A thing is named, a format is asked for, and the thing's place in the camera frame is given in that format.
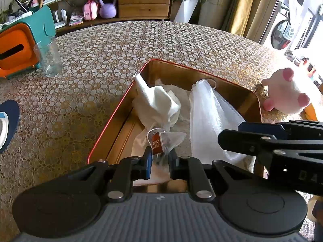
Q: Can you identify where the yellow rubber chicken toy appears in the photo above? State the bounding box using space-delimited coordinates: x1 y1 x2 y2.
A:
304 103 319 121

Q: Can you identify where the clear bag of cotton swabs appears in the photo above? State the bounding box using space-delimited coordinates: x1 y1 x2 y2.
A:
147 128 187 165

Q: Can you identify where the white beige towel cloth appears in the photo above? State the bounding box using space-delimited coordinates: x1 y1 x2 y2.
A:
131 77 255 186

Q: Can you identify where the red metal tin box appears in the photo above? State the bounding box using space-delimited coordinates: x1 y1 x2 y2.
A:
87 58 263 195

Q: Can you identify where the white pink plush toy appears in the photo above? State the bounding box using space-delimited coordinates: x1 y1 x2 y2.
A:
261 68 310 115

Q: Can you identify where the lace patterned tablecloth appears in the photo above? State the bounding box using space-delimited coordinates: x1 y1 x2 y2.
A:
1 21 292 241

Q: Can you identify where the white front-load washing machine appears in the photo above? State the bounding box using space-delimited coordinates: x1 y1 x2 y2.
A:
260 1 296 55

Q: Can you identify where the yellow curtain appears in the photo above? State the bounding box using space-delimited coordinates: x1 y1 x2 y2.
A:
221 0 254 36

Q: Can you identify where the navy coaster with white lid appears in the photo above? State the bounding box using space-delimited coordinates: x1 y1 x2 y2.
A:
1 99 20 153

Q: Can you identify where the clear drinking glass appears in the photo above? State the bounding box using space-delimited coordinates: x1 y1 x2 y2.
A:
33 37 63 77

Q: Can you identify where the white geometric planter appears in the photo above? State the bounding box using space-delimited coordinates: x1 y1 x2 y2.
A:
174 0 199 24

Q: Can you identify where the beige standing air conditioner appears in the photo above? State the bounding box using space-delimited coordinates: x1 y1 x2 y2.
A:
198 0 232 29

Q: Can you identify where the purple kettlebell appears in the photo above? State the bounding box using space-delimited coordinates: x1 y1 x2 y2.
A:
99 0 117 19

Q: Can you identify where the wooden drawer sideboard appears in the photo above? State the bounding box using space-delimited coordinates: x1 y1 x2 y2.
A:
48 0 172 36

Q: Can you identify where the orange teal tissue organizer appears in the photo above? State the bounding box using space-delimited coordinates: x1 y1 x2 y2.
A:
1 5 56 78

